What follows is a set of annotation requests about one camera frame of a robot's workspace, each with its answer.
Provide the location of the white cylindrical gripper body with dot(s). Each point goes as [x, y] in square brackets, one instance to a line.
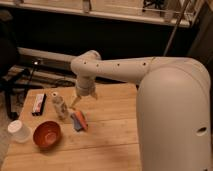
[85, 86]

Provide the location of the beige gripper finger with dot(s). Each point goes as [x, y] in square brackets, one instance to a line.
[94, 95]
[74, 101]

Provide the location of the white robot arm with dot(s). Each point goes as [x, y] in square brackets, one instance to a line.
[172, 106]

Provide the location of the black and white box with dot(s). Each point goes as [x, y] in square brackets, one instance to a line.
[39, 104]

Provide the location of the red bowl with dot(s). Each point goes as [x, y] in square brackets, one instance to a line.
[47, 134]

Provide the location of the white plastic cup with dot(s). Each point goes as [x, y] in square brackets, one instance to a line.
[19, 131]

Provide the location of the grey baseboard heater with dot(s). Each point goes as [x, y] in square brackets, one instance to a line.
[46, 54]

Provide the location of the black office chair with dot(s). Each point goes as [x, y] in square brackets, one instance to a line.
[10, 56]

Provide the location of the metal pole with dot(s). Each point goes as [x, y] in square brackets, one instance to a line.
[178, 21]

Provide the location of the white window sill shelf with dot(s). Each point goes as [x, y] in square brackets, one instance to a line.
[161, 12]

